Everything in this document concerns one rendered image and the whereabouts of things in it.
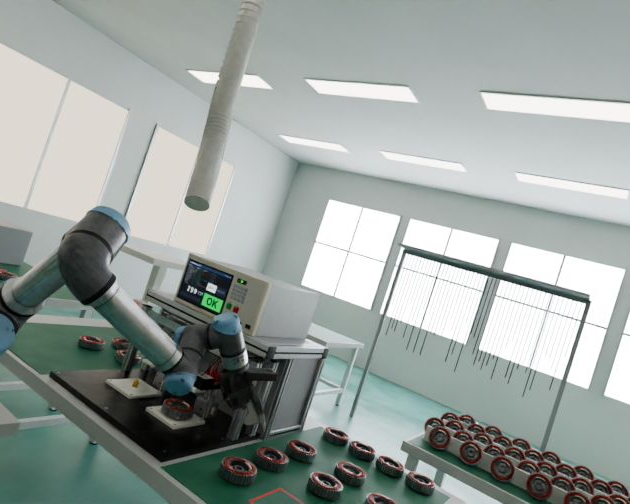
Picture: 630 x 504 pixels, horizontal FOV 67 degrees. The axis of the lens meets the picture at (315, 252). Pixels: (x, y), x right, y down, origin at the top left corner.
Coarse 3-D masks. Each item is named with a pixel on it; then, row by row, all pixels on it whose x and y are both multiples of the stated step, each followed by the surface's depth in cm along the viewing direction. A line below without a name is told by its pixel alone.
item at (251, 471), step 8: (224, 464) 142; (232, 464) 147; (240, 464) 148; (248, 464) 147; (224, 472) 141; (232, 472) 139; (240, 472) 140; (248, 472) 141; (256, 472) 144; (232, 480) 139; (240, 480) 139; (248, 480) 140
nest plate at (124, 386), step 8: (112, 384) 176; (120, 384) 178; (128, 384) 180; (144, 384) 186; (120, 392) 173; (128, 392) 173; (136, 392) 175; (144, 392) 178; (152, 392) 180; (160, 392) 183
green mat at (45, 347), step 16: (16, 336) 201; (32, 336) 208; (48, 336) 215; (64, 336) 222; (96, 336) 238; (112, 336) 247; (16, 352) 184; (32, 352) 190; (48, 352) 195; (64, 352) 201; (80, 352) 208; (96, 352) 215; (112, 352) 222; (48, 368) 179; (64, 368) 184; (80, 368) 189; (96, 368) 195; (112, 368) 201
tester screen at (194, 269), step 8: (192, 264) 195; (200, 264) 193; (192, 272) 194; (200, 272) 192; (208, 272) 190; (216, 272) 188; (184, 280) 196; (192, 280) 193; (200, 280) 191; (208, 280) 189; (216, 280) 187; (224, 280) 185; (184, 288) 195; (200, 288) 190; (224, 288) 184; (184, 296) 194; (200, 296) 190; (216, 296) 186; (200, 304) 189; (216, 312) 184
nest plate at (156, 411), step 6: (150, 408) 165; (156, 408) 167; (156, 414) 162; (162, 414) 164; (162, 420) 160; (168, 420) 160; (174, 420) 162; (180, 420) 163; (186, 420) 165; (192, 420) 167; (198, 420) 168; (174, 426) 157; (180, 426) 160; (186, 426) 162
